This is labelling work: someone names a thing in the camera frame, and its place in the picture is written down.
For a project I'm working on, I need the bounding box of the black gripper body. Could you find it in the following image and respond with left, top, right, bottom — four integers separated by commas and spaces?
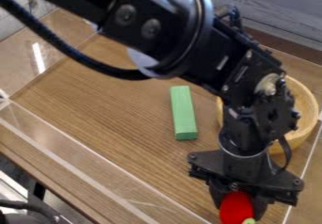
188, 150, 305, 206

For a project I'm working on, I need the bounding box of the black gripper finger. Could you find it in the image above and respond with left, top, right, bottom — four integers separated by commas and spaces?
209, 184, 229, 208
252, 197, 269, 220

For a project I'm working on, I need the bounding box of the red plush strawberry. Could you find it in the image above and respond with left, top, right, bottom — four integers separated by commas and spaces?
220, 191, 256, 224

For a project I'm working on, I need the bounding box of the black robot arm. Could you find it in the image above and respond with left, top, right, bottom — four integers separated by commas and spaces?
0, 0, 304, 224

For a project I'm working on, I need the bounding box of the green rectangular block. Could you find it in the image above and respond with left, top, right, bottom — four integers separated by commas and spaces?
170, 86, 198, 140

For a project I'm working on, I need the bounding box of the wooden bowl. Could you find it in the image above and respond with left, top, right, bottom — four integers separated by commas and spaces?
216, 75, 321, 155

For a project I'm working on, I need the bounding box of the black cable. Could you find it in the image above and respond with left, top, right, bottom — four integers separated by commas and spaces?
0, 199, 61, 224

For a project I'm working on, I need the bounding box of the black table leg bracket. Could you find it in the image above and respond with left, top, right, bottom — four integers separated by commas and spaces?
29, 180, 75, 224

